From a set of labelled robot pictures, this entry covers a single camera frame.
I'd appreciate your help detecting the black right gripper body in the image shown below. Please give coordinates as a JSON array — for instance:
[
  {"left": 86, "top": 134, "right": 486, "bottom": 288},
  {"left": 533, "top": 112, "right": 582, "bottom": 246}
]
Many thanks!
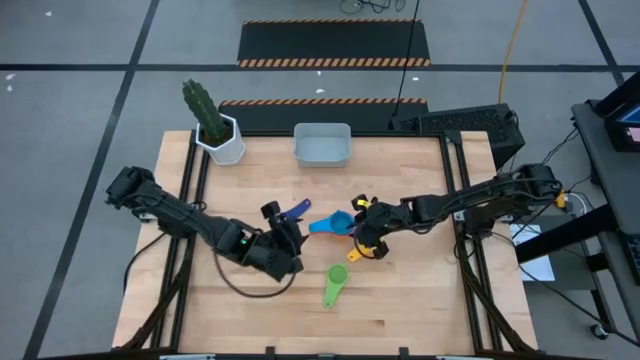
[{"left": 351, "top": 193, "right": 409, "bottom": 261}]

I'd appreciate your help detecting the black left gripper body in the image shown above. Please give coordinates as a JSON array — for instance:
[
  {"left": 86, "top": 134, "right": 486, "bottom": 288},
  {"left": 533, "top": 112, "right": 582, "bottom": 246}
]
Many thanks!
[{"left": 243, "top": 200, "right": 307, "bottom": 283}]

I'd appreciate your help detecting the turquoise measuring cup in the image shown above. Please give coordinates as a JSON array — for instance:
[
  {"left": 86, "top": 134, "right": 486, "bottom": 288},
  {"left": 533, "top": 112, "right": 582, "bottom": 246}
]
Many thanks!
[{"left": 308, "top": 209, "right": 357, "bottom": 237}]

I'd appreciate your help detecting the small indigo measuring cup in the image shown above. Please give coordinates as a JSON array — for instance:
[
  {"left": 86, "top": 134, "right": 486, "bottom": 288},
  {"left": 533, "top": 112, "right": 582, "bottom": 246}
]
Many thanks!
[{"left": 282, "top": 198, "right": 313, "bottom": 221}]

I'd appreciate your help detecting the yellow measuring cup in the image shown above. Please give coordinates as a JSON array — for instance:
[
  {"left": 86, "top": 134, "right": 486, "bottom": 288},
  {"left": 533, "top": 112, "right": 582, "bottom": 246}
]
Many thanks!
[{"left": 347, "top": 243, "right": 377, "bottom": 264}]

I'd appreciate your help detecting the green measuring cup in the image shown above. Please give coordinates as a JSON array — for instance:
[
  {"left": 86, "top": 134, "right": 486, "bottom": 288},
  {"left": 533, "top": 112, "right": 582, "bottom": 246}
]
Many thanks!
[{"left": 322, "top": 263, "right": 350, "bottom": 310}]

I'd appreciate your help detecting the grey plastic basket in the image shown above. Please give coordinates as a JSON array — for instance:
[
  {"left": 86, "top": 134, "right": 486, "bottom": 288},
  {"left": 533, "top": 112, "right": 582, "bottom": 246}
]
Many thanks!
[{"left": 292, "top": 122, "right": 353, "bottom": 168}]

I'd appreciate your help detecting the black hazard-striped floor mat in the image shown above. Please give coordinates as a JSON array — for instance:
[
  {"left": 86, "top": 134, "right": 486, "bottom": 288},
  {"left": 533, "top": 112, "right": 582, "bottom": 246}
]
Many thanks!
[
  {"left": 236, "top": 18, "right": 432, "bottom": 69},
  {"left": 218, "top": 98, "right": 430, "bottom": 134}
]

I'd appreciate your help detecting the green cactus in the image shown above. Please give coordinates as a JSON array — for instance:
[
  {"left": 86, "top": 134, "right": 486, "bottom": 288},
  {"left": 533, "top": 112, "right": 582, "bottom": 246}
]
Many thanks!
[{"left": 181, "top": 78, "right": 229, "bottom": 144}]

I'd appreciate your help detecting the white paper sheet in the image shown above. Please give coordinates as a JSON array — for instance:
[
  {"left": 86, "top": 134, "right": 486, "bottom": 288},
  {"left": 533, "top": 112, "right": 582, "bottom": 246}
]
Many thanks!
[{"left": 508, "top": 223, "right": 556, "bottom": 283}]

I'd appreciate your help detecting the black side desk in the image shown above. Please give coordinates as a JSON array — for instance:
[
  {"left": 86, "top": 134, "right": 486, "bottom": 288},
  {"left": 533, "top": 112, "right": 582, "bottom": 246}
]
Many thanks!
[{"left": 514, "top": 69, "right": 640, "bottom": 346}]

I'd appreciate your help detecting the black laptop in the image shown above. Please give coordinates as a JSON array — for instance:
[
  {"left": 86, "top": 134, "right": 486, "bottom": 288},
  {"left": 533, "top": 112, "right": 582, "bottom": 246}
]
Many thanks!
[{"left": 594, "top": 69, "right": 640, "bottom": 154}]

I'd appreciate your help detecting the black table frame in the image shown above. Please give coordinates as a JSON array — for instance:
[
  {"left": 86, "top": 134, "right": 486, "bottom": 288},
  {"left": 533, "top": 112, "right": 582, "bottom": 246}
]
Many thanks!
[{"left": 112, "top": 128, "right": 539, "bottom": 360}]

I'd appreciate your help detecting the black hanging cable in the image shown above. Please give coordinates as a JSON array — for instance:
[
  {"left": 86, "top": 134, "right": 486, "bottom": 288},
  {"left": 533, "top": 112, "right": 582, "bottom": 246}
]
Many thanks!
[{"left": 393, "top": 0, "right": 421, "bottom": 119}]

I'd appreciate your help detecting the yellow hanging cable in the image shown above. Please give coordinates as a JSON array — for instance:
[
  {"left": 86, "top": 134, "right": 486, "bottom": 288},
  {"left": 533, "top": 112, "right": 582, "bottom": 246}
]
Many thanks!
[{"left": 498, "top": 0, "right": 530, "bottom": 105}]

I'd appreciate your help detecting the black coiled floor cable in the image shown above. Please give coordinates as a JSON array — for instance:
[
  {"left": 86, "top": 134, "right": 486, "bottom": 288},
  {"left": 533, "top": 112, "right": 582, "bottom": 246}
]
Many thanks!
[{"left": 339, "top": 0, "right": 406, "bottom": 15}]

